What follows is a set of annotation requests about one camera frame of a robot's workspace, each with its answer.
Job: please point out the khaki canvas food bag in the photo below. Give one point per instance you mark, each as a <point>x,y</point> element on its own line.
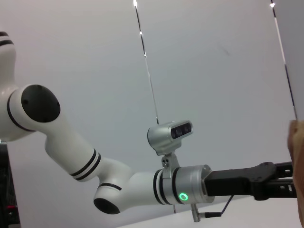
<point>298,152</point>

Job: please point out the black robot torso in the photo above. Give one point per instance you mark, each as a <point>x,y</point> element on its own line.
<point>7,185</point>

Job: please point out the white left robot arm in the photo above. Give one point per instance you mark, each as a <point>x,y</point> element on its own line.
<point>76,152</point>

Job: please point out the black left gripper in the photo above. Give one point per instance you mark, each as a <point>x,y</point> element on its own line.
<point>228,184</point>

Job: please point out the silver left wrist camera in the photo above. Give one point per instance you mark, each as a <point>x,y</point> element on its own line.
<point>164,139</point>

